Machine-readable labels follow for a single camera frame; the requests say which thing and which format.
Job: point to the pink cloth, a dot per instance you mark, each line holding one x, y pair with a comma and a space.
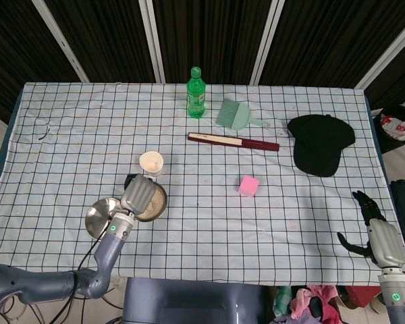
319, 300

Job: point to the green plastic soda bottle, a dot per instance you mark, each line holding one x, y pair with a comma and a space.
196, 98

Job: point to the pink foam cube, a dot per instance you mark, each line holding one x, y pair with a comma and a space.
248, 187

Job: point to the mint green brush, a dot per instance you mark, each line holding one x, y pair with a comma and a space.
234, 116

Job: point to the white black checked tablecloth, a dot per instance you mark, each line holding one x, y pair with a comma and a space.
222, 229

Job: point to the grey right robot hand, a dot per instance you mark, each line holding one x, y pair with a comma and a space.
388, 243

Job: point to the black baseball cap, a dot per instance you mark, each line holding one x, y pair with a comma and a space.
317, 145

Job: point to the dark red folded fan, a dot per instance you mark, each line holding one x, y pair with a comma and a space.
233, 141

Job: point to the black bag with red print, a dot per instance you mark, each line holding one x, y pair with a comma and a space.
396, 131

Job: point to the round metal bowl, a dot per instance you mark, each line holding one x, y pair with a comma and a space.
163, 209

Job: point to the green cloth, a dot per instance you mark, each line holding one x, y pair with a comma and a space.
283, 300

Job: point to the flat metal plate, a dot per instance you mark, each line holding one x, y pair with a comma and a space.
98, 219

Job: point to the blue-grey robot torso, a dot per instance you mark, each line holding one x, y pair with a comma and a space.
189, 300

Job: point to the white paper cup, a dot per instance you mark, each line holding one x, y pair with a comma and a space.
152, 163

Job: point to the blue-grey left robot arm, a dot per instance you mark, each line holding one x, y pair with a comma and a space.
37, 283

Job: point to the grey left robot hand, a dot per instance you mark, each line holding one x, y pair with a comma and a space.
138, 195

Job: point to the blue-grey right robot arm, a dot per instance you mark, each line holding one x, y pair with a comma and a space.
400, 297

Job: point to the white partition post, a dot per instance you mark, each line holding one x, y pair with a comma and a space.
388, 54
152, 40
60, 40
266, 40

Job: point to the red box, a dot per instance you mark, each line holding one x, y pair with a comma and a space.
361, 297

